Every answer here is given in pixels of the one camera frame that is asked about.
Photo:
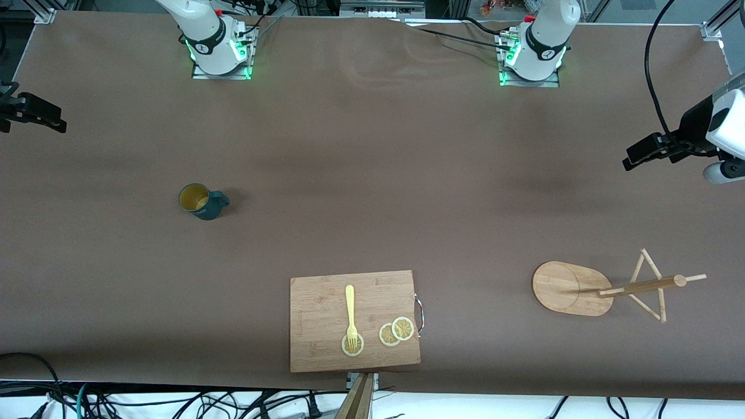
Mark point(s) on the lemon slice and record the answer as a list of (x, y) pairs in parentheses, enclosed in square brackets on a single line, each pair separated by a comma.
[(385, 336), (403, 329), (356, 348)]

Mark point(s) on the wooden cutting board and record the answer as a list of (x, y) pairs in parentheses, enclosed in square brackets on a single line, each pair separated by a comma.
[(320, 314)]

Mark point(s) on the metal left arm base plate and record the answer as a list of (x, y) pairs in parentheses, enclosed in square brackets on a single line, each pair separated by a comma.
[(547, 84)]

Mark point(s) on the metal bracket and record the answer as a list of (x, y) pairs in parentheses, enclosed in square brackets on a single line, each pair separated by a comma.
[(375, 381)]

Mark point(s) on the wooden cup rack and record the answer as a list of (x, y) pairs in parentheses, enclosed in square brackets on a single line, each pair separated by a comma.
[(564, 288)]

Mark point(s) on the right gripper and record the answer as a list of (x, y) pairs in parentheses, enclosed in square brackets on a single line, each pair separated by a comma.
[(13, 107)]

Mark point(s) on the brown wooden bar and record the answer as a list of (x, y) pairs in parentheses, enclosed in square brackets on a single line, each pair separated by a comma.
[(358, 401)]

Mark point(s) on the brown table cover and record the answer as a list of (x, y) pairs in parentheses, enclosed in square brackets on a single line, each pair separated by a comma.
[(349, 221)]

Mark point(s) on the aluminium frame profile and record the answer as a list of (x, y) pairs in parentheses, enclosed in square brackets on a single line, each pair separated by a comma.
[(713, 30), (43, 13)]

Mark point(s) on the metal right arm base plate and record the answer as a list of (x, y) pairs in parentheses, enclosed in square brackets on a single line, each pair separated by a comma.
[(233, 76)]

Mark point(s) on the grey power strip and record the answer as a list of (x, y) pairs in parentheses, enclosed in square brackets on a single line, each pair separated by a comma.
[(378, 9)]

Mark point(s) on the dark teal mug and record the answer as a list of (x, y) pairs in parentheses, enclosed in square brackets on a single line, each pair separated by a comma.
[(209, 209)]

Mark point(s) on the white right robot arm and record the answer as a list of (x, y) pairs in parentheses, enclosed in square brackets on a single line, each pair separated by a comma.
[(204, 35)]

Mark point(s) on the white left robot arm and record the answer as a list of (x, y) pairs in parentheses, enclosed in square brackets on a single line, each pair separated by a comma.
[(547, 35)]

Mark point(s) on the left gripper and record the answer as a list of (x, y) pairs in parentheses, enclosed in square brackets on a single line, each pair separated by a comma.
[(691, 127)]

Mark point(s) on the yellow plastic fork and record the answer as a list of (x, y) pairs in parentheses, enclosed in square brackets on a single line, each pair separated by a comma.
[(350, 302)]

